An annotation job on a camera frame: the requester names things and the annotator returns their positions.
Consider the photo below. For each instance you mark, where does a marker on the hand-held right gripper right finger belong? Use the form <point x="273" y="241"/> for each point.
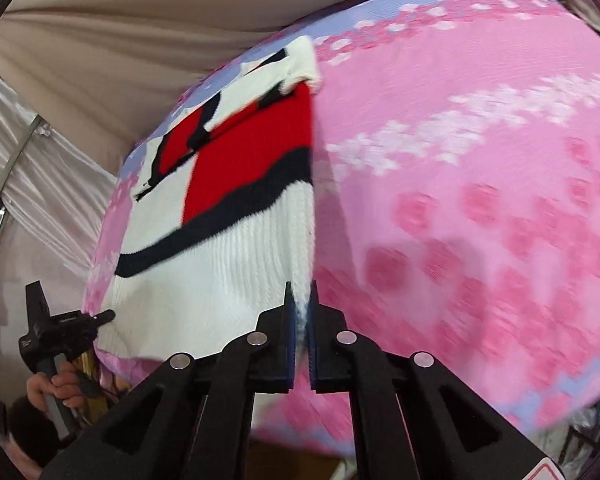
<point x="314" y="332"/>

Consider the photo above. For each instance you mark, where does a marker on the beige curtain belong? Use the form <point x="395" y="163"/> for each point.
<point x="145" y="45"/>

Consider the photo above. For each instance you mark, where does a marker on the white red knit sweater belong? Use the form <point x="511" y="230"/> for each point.
<point x="220" y="220"/>

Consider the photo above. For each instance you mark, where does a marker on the pink floral bed sheet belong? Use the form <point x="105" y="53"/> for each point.
<point x="455" y="200"/>

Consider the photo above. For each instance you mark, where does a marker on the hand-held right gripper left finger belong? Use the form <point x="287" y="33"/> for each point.
<point x="289" y="330"/>

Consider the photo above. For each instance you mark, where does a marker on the person's left hand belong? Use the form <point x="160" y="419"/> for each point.
<point x="55" y="385"/>

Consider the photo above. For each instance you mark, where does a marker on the white satin curtain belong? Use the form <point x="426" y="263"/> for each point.
<point x="35" y="195"/>

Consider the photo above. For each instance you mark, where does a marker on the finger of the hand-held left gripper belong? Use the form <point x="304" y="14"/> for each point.
<point x="102" y="317"/>

